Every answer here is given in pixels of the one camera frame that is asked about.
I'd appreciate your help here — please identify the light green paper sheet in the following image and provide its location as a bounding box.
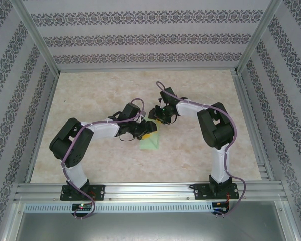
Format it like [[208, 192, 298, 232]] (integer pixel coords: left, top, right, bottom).
[[139, 117, 161, 151]]

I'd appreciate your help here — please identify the black base plate right arm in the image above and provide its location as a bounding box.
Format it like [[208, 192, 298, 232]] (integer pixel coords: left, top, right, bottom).
[[193, 183, 240, 201]]

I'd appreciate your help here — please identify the black base plate left arm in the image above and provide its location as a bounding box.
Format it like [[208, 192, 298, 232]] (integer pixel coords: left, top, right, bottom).
[[61, 184, 106, 201]]

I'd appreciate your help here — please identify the grey metal tray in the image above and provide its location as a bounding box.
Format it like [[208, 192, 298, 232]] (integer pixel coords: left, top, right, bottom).
[[5, 202, 300, 241]]

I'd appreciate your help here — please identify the small circuit board green light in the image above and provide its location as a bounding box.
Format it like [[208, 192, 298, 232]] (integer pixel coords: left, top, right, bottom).
[[72, 203, 92, 211]]

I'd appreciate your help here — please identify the thin black cable loop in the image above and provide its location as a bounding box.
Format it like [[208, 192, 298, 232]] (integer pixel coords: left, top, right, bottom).
[[118, 134, 138, 143], [163, 114, 178, 125]]

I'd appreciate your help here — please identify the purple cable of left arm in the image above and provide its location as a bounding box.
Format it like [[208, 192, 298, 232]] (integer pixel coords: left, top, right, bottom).
[[61, 98, 145, 221]]

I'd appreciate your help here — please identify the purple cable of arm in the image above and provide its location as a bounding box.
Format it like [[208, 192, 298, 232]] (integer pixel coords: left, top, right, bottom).
[[156, 81, 248, 219], [61, 98, 145, 221]]

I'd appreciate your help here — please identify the aluminium frame crossbar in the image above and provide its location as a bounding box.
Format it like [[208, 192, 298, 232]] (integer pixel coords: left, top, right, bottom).
[[56, 66, 239, 74]]

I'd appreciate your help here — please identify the aluminium mounting rail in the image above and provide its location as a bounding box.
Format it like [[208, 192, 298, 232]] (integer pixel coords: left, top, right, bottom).
[[14, 182, 288, 204]]

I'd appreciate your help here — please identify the slotted grey cable duct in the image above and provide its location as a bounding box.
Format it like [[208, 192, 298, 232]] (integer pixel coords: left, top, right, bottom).
[[24, 202, 214, 213]]

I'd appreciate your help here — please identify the aluminium side rail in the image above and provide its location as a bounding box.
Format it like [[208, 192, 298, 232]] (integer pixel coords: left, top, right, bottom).
[[232, 71, 275, 181], [25, 72, 60, 184]]

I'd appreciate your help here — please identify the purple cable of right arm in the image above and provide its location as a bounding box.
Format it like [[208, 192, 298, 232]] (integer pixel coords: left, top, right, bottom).
[[156, 81, 248, 219]]

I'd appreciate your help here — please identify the aluminium frame post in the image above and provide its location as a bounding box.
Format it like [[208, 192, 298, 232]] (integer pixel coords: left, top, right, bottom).
[[12, 0, 60, 74], [237, 0, 283, 74]]

